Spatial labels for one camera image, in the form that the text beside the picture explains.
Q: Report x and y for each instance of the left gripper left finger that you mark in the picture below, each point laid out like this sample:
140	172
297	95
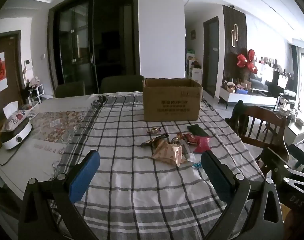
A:
36	219

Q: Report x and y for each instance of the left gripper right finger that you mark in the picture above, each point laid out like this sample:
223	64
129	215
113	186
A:
256	203

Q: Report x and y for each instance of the pink snack bag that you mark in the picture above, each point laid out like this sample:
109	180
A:
202	144

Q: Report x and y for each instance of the beige printed snack bag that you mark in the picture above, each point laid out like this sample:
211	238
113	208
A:
169	153

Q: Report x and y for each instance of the red snack packet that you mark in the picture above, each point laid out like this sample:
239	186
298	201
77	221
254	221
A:
190	139

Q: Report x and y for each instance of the dark brown gold snack bag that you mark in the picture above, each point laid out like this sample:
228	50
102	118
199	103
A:
154	140

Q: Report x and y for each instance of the wooden dining chair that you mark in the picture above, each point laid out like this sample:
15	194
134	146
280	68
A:
266	129

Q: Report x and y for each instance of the small blue wrapped candy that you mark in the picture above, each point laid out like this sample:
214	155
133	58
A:
197	165

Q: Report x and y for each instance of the black garment on chair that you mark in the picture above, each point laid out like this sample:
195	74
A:
238	122

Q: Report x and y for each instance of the clear long snack bar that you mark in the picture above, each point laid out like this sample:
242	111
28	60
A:
189	156

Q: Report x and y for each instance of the dark green flat packet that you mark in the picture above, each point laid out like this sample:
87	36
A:
197	131

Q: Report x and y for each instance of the white low tv cabinet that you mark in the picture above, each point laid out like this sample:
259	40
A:
228	99

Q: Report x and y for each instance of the grey checked tablecloth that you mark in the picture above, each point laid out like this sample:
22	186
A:
133	196

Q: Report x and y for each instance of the white round cooker appliance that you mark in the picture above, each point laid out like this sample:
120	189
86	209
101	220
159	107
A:
13	138

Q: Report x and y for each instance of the floral table runner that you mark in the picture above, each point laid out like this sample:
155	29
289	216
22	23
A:
57	127

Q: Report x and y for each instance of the gold wrapped candy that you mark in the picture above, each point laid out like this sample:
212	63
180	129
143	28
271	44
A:
154	130

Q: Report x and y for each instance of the red balloon decoration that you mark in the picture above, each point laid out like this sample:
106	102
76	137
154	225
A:
247	62

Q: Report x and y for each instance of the floral tissue box cover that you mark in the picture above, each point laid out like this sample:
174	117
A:
14	116

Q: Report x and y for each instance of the brown cardboard box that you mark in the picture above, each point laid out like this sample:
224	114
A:
171	100

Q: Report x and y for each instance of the dark chair back left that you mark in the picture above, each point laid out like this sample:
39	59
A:
70	89

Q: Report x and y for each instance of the dark chair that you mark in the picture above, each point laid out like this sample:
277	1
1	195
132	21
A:
70	89
124	83

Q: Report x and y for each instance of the dark chair back right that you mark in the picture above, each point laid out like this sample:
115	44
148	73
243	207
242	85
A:
124	83

